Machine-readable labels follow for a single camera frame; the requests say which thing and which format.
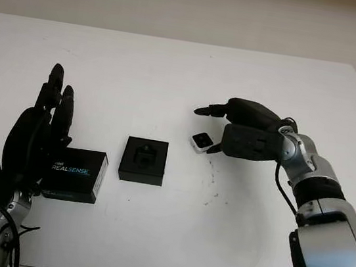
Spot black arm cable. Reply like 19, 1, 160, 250
0, 204, 44, 267
257, 115, 342, 267

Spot black box base foam insert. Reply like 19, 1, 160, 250
117, 135, 169, 187

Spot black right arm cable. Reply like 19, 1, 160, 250
257, 115, 342, 267

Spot black RealSense box lid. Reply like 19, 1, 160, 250
39, 144, 111, 206

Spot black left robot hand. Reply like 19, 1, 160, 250
0, 57, 83, 200

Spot small silver depth camera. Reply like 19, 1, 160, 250
190, 130, 214, 154

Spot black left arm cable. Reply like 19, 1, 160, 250
0, 204, 44, 267

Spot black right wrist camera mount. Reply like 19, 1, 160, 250
219, 122, 288, 165

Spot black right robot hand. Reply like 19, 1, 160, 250
188, 91, 286, 164

